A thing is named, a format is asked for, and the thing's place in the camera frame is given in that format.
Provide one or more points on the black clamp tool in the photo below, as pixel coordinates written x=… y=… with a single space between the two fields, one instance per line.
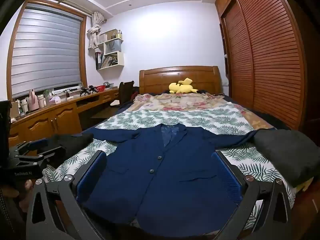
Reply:
x=92 y=89
x=84 y=91

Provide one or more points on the floral blanket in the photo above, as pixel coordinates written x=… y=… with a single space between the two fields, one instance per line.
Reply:
x=187 y=102

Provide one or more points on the black folded garment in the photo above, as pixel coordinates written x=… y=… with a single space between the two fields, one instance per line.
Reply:
x=70 y=142

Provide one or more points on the grey paper bag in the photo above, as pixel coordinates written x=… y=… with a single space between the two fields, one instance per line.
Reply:
x=112 y=47

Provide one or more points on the pink jug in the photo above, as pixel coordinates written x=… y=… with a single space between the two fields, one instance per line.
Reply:
x=33 y=102

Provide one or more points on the stack of magazines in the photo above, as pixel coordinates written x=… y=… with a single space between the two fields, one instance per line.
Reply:
x=110 y=61

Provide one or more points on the wooden louvered wardrobe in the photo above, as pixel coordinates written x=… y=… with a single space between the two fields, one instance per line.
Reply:
x=270 y=67

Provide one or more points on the white wall shelf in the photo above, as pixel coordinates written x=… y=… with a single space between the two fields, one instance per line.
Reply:
x=120 y=60

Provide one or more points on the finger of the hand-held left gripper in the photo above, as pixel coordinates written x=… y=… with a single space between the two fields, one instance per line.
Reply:
x=37 y=145
x=50 y=156

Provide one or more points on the person's left hand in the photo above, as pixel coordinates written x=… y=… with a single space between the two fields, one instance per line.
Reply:
x=27 y=186

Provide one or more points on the cardboard box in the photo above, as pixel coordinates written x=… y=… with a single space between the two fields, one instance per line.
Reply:
x=15 y=110

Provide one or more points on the dark grey garment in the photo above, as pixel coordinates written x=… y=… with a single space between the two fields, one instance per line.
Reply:
x=287 y=152

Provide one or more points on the wooden desk cabinet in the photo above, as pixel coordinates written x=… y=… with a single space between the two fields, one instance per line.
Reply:
x=60 y=115

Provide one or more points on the yellow plush toy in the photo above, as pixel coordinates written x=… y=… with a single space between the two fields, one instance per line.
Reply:
x=180 y=87

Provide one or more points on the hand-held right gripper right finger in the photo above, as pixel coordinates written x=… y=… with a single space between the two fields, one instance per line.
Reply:
x=228 y=177

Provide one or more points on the row of binders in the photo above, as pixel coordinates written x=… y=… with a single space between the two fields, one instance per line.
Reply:
x=99 y=60

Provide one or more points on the dark chair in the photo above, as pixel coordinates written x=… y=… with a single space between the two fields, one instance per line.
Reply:
x=125 y=90

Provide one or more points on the navy blue suit jacket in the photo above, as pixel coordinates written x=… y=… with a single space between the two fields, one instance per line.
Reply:
x=162 y=180

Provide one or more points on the leaf-print bed sheet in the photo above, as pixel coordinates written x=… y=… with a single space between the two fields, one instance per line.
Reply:
x=175 y=117

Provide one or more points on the tied beige curtain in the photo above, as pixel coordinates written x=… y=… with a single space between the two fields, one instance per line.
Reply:
x=93 y=35

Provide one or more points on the white chair cushion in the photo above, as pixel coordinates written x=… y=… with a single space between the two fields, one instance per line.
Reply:
x=115 y=103

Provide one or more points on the red basket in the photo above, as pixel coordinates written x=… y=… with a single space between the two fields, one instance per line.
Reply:
x=101 y=88

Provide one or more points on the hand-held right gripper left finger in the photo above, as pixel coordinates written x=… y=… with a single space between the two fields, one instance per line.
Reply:
x=91 y=177

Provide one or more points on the wooden bed headboard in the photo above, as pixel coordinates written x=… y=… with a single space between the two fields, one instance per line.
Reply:
x=160 y=80

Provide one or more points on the pink tissue box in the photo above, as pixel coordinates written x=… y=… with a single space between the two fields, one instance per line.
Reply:
x=55 y=101

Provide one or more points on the grey window blind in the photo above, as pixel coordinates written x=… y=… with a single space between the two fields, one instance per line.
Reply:
x=45 y=55

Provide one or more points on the wooden window frame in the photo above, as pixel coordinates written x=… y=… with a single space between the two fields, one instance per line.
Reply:
x=84 y=55

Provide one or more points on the white jar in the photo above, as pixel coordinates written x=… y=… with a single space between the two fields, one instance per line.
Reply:
x=24 y=107
x=41 y=101

